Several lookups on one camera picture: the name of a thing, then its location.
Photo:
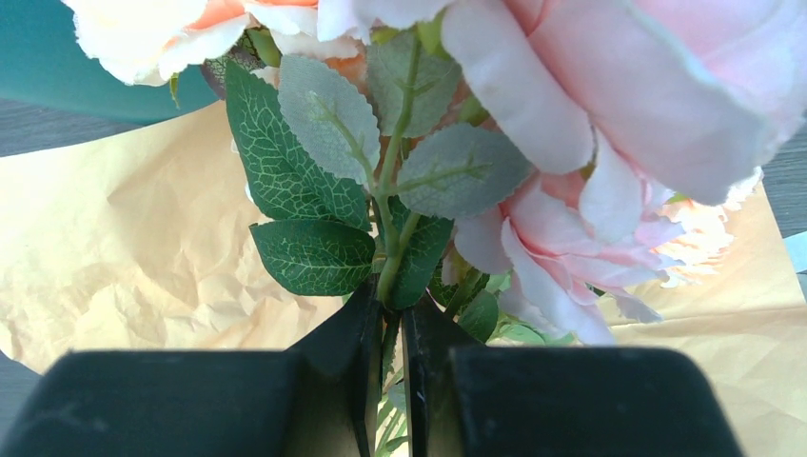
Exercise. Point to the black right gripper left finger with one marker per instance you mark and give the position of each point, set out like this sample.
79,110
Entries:
316,398

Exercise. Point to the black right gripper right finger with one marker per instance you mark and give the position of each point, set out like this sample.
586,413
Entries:
468,399

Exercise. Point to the pink flower bunch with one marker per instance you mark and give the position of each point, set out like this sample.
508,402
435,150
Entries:
538,138

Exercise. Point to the green and peach wrapping paper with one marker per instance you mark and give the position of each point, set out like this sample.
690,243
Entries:
141,240

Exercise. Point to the teal cylindrical vase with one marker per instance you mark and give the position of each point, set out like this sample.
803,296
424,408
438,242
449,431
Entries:
41,64

